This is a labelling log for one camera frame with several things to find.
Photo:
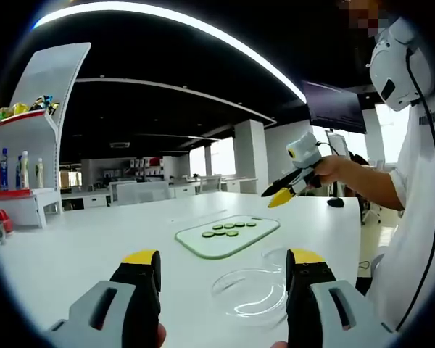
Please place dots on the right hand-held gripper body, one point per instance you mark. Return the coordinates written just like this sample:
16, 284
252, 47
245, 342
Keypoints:
306, 148

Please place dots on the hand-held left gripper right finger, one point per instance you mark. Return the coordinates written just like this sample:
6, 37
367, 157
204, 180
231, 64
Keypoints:
304, 290

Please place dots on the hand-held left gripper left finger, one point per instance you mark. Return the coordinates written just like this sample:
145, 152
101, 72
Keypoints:
130, 286

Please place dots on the clear glass bowl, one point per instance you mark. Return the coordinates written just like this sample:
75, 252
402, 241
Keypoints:
246, 290

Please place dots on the row of cucumber slices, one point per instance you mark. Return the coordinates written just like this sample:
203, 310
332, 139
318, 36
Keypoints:
220, 232

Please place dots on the person's right hand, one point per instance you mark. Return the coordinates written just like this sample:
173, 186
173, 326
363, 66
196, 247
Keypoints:
331, 168

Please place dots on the person's left hand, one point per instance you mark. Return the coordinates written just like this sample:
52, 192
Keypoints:
162, 337

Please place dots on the tilted white screen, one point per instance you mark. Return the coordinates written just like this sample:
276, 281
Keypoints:
336, 145

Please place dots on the black computer mouse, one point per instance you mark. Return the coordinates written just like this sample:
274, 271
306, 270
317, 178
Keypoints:
336, 202

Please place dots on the white office chair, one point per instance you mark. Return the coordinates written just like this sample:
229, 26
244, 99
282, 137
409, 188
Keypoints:
210, 183

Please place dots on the white green-edged cutting board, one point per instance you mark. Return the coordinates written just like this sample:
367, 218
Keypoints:
192, 240

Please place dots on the white desk partition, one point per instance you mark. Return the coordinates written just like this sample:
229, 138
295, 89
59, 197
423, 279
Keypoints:
143, 192

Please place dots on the red white office shelf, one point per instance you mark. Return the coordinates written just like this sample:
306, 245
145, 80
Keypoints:
145, 165

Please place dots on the ceiling air vent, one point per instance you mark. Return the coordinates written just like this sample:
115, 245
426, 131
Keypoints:
119, 145

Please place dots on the red plastic container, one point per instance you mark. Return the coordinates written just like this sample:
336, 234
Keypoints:
4, 219

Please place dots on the white green drink bottle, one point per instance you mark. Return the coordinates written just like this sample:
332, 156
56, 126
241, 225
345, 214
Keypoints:
39, 173

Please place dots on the beige drink bottle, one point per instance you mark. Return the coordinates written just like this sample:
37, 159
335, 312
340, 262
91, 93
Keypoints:
25, 170

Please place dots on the small blue water bottle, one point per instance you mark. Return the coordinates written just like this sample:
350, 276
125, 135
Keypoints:
18, 174

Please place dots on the large blue water bottle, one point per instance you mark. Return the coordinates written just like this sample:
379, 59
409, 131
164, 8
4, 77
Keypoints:
3, 170

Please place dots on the dark snack packet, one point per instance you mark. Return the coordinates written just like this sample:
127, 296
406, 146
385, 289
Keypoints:
53, 107

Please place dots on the blue snack packet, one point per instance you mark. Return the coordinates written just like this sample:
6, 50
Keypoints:
40, 102

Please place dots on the green snack packet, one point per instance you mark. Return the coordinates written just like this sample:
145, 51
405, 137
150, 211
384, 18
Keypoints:
3, 113

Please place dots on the white display shelf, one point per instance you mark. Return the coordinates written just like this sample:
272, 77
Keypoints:
54, 72

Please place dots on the long ceiling light strip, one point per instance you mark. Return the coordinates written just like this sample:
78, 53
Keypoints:
94, 9

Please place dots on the dark wall monitor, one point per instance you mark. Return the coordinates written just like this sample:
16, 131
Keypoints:
333, 105

